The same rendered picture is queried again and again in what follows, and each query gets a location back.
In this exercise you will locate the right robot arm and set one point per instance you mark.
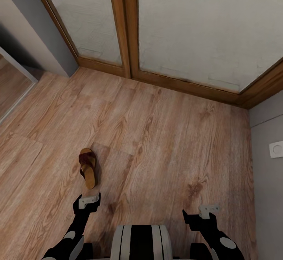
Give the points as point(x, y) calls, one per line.
point(222, 247)

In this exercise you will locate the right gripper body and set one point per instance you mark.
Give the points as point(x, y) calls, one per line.
point(196, 223)

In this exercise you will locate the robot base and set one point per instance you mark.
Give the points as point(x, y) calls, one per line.
point(199, 251)

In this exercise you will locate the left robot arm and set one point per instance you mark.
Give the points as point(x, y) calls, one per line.
point(72, 243)

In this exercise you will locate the robot trunk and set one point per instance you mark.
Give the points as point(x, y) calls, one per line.
point(141, 242)

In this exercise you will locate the sandal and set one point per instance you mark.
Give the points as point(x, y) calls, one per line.
point(88, 161)

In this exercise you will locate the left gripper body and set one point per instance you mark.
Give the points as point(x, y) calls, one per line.
point(90, 207)

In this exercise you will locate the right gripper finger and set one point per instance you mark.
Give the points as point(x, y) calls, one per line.
point(186, 217)

